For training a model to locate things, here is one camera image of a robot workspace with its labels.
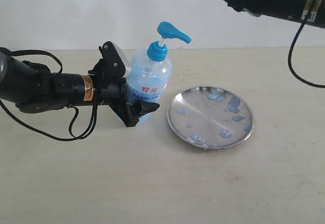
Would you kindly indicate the blue pump lotion bottle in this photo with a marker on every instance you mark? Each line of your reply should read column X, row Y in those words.
column 151, row 67

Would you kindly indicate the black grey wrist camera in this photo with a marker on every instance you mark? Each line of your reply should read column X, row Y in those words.
column 114, row 63

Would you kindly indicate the round stainless steel plate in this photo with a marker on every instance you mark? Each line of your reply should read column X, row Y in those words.
column 210, row 117

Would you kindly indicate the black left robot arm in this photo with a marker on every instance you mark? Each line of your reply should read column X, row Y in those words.
column 33, row 88

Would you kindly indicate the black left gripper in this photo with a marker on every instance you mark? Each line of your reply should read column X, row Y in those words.
column 109, row 80

